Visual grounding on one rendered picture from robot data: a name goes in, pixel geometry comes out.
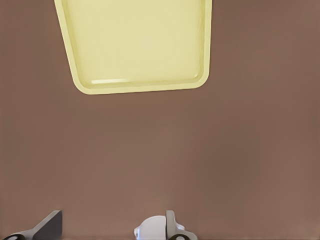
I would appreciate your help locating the pale yellow rectangular tray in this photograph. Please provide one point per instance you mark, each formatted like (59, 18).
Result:
(140, 45)

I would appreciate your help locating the white rounded object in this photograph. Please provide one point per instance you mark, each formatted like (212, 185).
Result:
(152, 228)

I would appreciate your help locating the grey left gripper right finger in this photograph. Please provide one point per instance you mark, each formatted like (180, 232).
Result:
(170, 227)

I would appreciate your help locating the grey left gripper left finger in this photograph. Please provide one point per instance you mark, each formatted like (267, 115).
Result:
(47, 228)

